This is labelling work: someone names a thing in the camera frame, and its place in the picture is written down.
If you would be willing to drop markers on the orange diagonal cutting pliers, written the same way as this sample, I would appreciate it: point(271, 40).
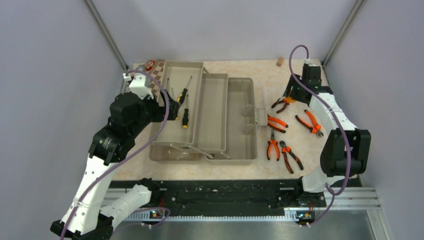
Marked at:
point(314, 127)

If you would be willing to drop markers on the red small snack packet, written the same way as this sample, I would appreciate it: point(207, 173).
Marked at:
point(149, 65)

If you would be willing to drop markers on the orange tape measure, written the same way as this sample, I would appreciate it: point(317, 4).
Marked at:
point(288, 98)

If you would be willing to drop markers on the large orange combination pliers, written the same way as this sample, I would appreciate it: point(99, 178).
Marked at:
point(276, 124)

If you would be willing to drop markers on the black yellow long screwdriver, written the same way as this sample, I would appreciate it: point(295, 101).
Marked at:
point(185, 119)

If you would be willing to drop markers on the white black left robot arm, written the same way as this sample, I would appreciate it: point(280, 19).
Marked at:
point(87, 218)

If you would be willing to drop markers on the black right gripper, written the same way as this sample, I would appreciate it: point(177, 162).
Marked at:
point(290, 91)

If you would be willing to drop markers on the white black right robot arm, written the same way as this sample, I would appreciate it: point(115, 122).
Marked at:
point(346, 150)

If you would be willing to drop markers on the wooden chessboard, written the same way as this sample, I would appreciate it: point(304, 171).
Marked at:
point(156, 71)

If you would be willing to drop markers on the black yellow small screwdriver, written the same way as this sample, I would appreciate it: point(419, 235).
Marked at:
point(182, 96)

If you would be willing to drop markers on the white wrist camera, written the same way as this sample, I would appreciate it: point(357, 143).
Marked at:
point(139, 85)
point(307, 61)

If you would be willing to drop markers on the orange black end pliers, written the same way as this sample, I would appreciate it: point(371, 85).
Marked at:
point(286, 150)

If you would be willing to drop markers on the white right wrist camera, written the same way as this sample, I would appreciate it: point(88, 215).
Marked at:
point(307, 61)

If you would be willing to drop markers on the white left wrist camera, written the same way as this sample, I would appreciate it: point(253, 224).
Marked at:
point(139, 85)

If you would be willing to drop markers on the small wooden block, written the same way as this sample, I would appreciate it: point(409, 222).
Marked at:
point(280, 61)

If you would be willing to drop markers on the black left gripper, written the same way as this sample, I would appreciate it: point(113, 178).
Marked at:
point(173, 107)

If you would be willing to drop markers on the translucent beige tool box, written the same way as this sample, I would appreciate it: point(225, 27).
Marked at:
point(223, 118)

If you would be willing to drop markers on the small orange needle-nose pliers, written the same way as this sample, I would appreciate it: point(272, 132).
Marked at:
point(272, 145)

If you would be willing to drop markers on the aluminium frame rail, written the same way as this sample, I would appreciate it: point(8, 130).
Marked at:
point(352, 199)

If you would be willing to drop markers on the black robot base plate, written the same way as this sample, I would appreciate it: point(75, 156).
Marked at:
point(226, 198)

